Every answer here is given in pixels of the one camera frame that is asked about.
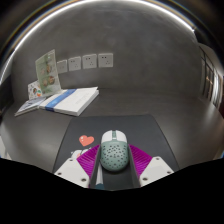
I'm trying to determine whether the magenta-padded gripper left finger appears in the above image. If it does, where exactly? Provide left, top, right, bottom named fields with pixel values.
left=53, top=144, right=103, bottom=189

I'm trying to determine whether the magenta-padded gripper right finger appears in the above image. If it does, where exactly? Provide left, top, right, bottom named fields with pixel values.
left=127, top=143, right=175, bottom=188

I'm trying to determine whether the green and white computer mouse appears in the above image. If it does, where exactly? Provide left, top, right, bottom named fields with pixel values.
left=99, top=129, right=130, bottom=172

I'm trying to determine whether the black mouse pad, red heart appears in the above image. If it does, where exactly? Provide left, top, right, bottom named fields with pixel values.
left=52, top=114, right=181, bottom=174

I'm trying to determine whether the white book with blue stripe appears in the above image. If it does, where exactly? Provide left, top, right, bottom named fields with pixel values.
left=38, top=86, right=100, bottom=117

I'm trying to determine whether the small colourful printed card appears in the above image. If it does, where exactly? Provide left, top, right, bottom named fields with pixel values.
left=27, top=79, right=44, bottom=101

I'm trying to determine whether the green printed poster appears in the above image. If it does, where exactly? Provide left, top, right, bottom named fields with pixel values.
left=35, top=49, right=63, bottom=98

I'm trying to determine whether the dark-framed glass partition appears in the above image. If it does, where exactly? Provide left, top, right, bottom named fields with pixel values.
left=198, top=43, right=224, bottom=116

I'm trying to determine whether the row of white wall sockets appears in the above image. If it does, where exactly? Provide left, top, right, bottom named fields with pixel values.
left=55, top=52, right=114, bottom=75

